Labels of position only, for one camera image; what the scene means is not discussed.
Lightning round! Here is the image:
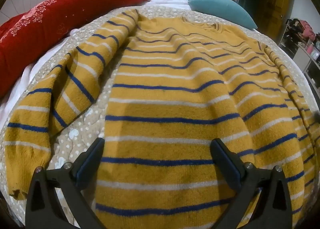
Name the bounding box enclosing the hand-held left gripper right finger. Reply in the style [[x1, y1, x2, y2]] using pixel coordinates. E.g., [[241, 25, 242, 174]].
[[210, 138, 297, 229]]

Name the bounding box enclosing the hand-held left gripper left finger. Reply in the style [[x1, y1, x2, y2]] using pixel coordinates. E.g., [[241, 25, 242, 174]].
[[25, 137, 107, 229]]

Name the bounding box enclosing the yellow striped sweater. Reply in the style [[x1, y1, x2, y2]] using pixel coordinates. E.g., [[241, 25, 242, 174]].
[[4, 9, 320, 229]]

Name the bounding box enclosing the beige dotted quilt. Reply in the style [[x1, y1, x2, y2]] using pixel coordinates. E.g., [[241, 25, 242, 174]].
[[0, 5, 320, 229]]

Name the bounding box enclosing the cluttered white shelf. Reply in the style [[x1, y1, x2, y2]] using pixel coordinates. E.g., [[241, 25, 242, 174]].
[[282, 18, 320, 87]]

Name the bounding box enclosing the red patterned blanket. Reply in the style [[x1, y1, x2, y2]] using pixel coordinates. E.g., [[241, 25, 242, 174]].
[[0, 0, 157, 99]]

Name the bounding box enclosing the teal pillow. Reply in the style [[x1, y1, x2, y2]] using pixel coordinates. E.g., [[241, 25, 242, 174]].
[[185, 0, 258, 29]]

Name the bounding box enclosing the wooden door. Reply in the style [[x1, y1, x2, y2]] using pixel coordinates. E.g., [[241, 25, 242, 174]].
[[260, 0, 293, 42]]

